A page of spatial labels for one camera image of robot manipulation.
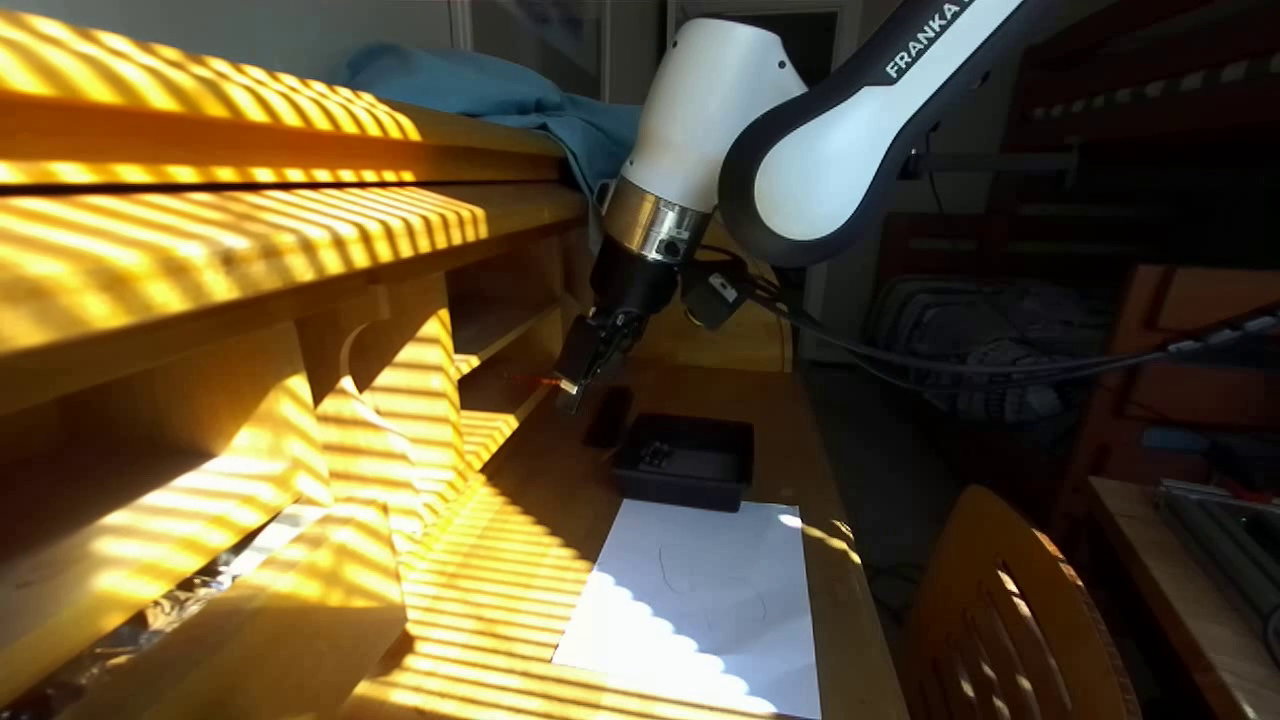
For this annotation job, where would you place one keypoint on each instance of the black plastic tray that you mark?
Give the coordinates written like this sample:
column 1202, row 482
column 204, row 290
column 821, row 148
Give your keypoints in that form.
column 687, row 461

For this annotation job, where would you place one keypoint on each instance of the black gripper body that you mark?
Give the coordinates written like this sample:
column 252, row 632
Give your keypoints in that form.
column 626, row 292

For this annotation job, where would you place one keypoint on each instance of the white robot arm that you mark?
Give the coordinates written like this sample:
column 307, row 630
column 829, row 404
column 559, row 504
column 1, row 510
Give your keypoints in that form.
column 793, row 170

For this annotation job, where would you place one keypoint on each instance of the wooden desk hutch shelf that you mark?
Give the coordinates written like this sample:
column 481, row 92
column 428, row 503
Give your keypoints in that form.
column 259, row 347

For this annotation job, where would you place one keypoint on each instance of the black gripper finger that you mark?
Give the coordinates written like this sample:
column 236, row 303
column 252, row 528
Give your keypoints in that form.
column 569, row 366
column 596, row 366

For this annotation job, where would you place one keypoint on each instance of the white paper sheet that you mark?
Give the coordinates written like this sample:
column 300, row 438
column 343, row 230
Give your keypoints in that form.
column 701, row 604

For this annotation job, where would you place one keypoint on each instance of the small wooden side table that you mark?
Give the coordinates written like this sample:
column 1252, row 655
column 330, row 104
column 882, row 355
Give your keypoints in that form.
column 1190, row 600

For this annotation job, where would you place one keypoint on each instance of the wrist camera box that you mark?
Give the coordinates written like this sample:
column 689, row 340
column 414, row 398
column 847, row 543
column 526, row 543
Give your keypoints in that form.
column 714, row 290

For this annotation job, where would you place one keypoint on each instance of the blue cloth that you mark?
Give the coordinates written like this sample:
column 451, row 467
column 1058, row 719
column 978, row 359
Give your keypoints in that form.
column 585, row 128

